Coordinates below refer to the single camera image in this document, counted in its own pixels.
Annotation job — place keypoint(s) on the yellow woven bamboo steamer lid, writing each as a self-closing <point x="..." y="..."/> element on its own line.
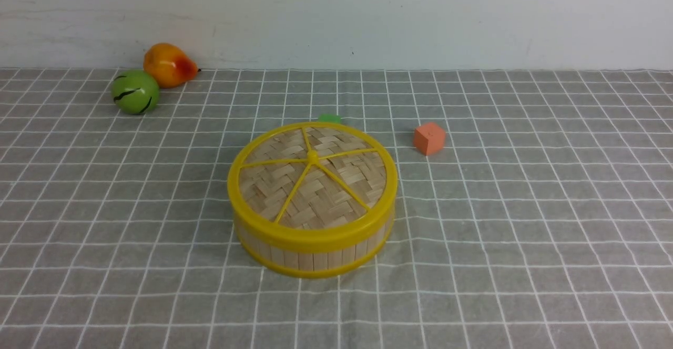
<point x="313" y="187"/>

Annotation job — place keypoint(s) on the bamboo steamer basket yellow rim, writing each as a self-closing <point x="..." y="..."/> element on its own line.
<point x="314" y="263"/>

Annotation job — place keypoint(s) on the small green block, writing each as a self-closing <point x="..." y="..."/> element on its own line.
<point x="330" y="118"/>

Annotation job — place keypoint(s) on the orange cube block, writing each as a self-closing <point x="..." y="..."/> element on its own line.
<point x="429" y="138"/>

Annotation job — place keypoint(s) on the orange yellow toy pear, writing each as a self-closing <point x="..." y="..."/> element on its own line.
<point x="169" y="65"/>

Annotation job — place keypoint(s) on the green toy apple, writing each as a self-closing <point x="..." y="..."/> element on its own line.
<point x="135" y="92"/>

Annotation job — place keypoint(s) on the grey white grid tablecloth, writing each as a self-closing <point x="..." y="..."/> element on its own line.
<point x="544" y="222"/>

